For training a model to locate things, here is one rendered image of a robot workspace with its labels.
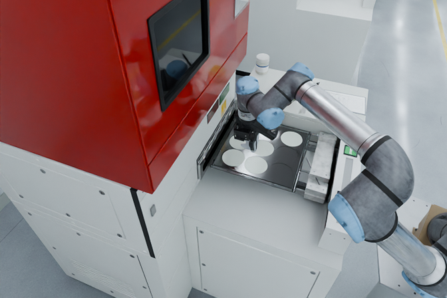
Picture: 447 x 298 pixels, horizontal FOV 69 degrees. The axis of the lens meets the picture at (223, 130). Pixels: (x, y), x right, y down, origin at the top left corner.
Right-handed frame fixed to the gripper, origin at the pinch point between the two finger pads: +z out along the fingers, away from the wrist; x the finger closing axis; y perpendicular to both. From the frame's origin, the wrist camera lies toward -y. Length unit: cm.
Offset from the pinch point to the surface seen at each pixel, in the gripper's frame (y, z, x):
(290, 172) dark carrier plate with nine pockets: -14.4, 12.5, -2.0
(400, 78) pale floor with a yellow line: -86, 138, -240
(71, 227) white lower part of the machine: 61, 13, 49
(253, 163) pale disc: 1.3, 11.3, -1.0
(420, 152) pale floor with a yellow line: -101, 125, -129
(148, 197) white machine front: 20.2, -19.8, 41.0
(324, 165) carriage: -27.1, 16.6, -12.9
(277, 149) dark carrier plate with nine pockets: -6.0, 13.3, -12.7
